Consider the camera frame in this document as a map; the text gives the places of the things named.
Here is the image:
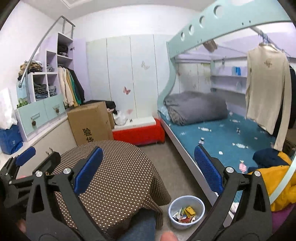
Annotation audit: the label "blue patterned mattress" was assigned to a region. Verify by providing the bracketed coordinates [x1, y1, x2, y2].
[159, 111, 277, 207]

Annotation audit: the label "white shopping bag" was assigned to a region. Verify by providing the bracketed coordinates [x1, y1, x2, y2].
[0, 88, 18, 130]

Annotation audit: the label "person's blue jeans leg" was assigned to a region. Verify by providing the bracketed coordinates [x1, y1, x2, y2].
[117, 208, 156, 241]

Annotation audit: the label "white plastic bag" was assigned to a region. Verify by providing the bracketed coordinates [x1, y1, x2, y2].
[113, 111, 128, 126]

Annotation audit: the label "large brown cardboard box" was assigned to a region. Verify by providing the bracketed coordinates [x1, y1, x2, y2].
[68, 101, 113, 145]

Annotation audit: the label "red storage bench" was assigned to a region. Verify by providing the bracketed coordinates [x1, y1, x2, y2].
[112, 118, 166, 146]

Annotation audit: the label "teal bunk bed frame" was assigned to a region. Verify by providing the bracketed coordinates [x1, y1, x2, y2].
[157, 0, 296, 223]

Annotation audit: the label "blue shopping bag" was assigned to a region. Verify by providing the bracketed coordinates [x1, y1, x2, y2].
[0, 125, 23, 155]

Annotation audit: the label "person's left hand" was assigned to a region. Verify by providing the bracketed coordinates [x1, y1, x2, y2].
[16, 219, 26, 233]

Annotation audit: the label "person's right hand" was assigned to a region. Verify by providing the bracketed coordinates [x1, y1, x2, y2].
[160, 231, 179, 241]

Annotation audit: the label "purple stepped shelf unit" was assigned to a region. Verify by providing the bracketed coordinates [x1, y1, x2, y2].
[16, 33, 73, 142]

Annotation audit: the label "white low cabinet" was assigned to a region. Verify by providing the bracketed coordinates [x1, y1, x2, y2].
[0, 113, 77, 176]

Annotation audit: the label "white wardrobe doors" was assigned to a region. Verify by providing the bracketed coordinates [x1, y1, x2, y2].
[86, 35, 172, 118]

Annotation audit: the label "navy blue garment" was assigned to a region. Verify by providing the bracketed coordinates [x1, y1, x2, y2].
[248, 148, 292, 173]

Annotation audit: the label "hanging clothes row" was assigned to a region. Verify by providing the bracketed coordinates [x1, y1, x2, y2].
[58, 66, 85, 107]

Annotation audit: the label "yellow jacket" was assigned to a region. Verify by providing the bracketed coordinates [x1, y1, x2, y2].
[248, 151, 296, 212]

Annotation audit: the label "light blue trash bucket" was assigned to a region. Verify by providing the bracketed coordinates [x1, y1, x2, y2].
[168, 195, 206, 230]

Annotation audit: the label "cream hanging sweater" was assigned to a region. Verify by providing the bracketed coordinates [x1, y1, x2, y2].
[245, 44, 292, 151]

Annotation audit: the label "grey metal handrail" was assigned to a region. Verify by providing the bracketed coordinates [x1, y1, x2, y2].
[18, 16, 76, 88]

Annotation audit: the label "trash pile in bucket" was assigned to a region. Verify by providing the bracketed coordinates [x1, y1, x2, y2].
[173, 206, 196, 223]

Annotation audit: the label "grey folded quilt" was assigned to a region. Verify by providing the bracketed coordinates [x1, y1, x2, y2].
[164, 91, 228, 126]

